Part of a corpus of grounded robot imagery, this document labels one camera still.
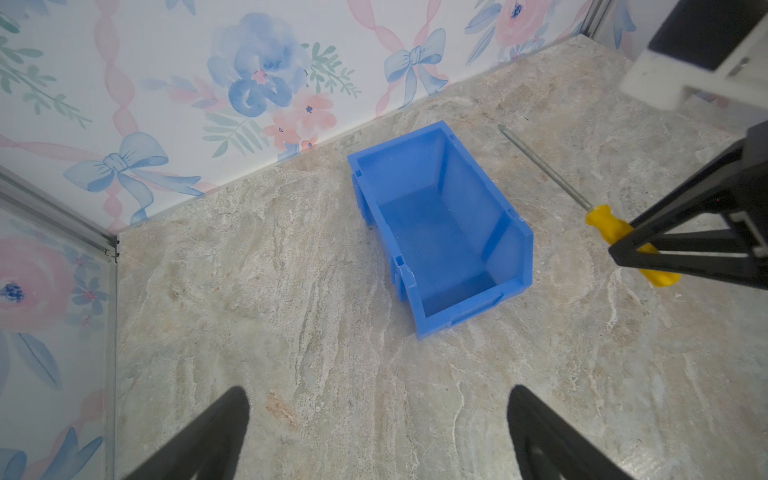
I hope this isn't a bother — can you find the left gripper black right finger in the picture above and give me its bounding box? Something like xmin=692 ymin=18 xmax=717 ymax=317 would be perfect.
xmin=507 ymin=385 xmax=630 ymax=479

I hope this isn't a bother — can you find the left aluminium corner post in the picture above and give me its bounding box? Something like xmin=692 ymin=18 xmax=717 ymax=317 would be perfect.
xmin=1 ymin=171 xmax=117 ymax=479

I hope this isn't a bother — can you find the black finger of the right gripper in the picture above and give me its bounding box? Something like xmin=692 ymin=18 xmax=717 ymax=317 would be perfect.
xmin=609 ymin=161 xmax=741 ymax=281

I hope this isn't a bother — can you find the blue plastic storage bin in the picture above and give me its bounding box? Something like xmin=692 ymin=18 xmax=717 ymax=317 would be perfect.
xmin=348 ymin=122 xmax=534 ymax=339

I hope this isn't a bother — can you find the yellow handled screwdriver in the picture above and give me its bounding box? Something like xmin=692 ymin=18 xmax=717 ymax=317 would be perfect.
xmin=498 ymin=124 xmax=682 ymax=287

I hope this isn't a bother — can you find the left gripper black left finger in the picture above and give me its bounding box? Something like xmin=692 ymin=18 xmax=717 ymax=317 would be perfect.
xmin=127 ymin=386 xmax=250 ymax=479

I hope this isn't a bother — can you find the right aluminium corner post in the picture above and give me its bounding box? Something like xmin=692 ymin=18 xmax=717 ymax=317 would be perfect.
xmin=580 ymin=0 xmax=614 ymax=38

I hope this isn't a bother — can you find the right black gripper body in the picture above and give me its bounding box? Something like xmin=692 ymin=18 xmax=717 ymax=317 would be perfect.
xmin=713 ymin=122 xmax=767 ymax=288

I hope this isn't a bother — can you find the aluminium corner post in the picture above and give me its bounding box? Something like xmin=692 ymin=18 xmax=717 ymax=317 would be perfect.
xmin=580 ymin=0 xmax=614 ymax=38
xmin=1 ymin=171 xmax=117 ymax=479

